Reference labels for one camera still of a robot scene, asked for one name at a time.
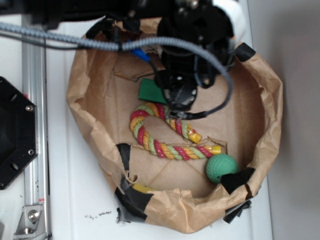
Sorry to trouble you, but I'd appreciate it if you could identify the brown paper bag bin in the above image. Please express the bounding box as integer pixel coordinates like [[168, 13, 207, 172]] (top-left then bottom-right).
[[66, 43, 283, 234]]

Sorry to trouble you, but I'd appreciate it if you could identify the metal corner bracket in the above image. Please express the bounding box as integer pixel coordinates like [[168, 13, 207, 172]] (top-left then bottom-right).
[[13, 204, 46, 240]]

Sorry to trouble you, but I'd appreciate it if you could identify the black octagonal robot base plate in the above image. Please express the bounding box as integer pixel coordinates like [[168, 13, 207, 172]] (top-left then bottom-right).
[[0, 77, 37, 190]]

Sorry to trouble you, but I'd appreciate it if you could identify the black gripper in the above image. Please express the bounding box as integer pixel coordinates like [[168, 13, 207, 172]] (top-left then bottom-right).
[[156, 14, 235, 112]]

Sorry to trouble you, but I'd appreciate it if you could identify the yellow block under bag rim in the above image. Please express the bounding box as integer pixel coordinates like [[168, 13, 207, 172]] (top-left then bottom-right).
[[132, 182, 155, 194]]

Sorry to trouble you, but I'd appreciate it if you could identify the red yellow green rope toy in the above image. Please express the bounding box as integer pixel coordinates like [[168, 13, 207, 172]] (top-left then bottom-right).
[[129, 102, 222, 161]]

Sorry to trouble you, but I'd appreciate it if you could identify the aluminium extrusion rail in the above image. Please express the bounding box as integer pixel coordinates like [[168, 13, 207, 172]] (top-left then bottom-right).
[[20, 14, 52, 240]]

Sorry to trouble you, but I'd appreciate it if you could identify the green dimpled rubber ball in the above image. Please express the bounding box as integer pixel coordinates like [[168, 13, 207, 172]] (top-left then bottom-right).
[[205, 153, 239, 184]]

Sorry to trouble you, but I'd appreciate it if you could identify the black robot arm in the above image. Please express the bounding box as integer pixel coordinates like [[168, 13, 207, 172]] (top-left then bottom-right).
[[0, 0, 246, 119]]

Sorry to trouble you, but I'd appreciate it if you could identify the green wooden block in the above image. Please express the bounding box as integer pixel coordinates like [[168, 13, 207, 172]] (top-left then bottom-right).
[[138, 78, 167, 105]]

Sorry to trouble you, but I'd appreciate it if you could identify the grey braided cable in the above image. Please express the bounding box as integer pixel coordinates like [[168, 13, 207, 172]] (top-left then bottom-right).
[[0, 21, 235, 118]]

